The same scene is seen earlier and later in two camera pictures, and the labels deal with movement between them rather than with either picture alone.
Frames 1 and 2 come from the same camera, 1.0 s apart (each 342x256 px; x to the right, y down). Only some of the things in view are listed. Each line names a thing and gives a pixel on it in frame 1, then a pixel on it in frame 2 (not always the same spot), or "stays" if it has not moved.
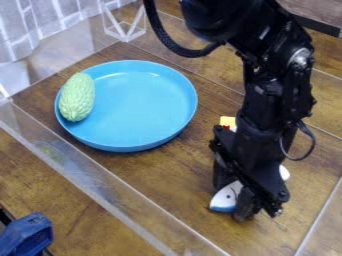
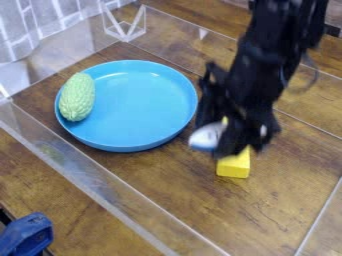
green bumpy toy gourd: [77, 97] stays
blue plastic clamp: [27, 235] stays
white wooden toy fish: [225, 200] to [205, 136]
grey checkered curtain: [29, 20] stays
